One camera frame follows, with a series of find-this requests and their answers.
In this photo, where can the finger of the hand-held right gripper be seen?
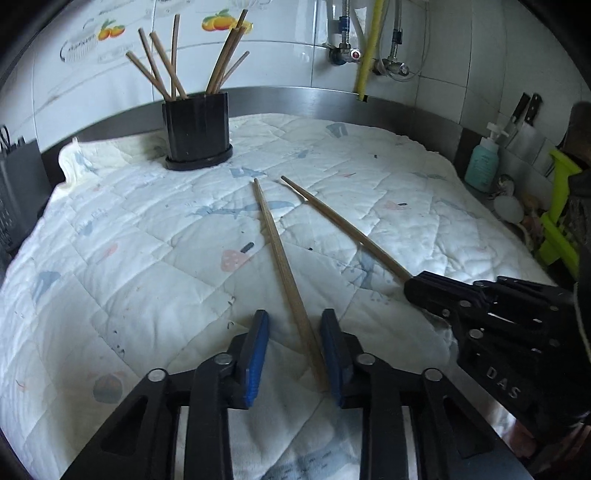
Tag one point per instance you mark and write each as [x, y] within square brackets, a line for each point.
[438, 293]

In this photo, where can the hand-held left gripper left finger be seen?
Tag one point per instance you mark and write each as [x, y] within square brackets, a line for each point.
[256, 357]

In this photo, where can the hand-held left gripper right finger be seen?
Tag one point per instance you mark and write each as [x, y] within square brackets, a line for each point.
[330, 357]

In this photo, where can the wooden chopstick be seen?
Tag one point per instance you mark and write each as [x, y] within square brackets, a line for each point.
[346, 228]
[286, 277]

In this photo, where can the black chopstick holder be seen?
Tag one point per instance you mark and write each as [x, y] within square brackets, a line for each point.
[196, 129]

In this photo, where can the bunch of wooden chopsticks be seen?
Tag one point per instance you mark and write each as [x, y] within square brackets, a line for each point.
[173, 69]

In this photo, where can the white plastic bottle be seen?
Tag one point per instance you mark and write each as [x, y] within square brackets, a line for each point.
[509, 207]

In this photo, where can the white quilted mat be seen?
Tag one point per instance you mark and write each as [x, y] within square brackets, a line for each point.
[161, 258]

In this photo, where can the green knife rack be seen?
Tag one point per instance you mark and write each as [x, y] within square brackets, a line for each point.
[556, 221]

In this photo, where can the teal soap pump bottle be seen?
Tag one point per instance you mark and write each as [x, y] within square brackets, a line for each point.
[482, 161]

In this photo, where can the metal water valve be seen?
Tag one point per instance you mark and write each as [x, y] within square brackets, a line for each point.
[395, 68]

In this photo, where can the black appliance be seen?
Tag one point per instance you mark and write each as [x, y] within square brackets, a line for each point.
[21, 194]

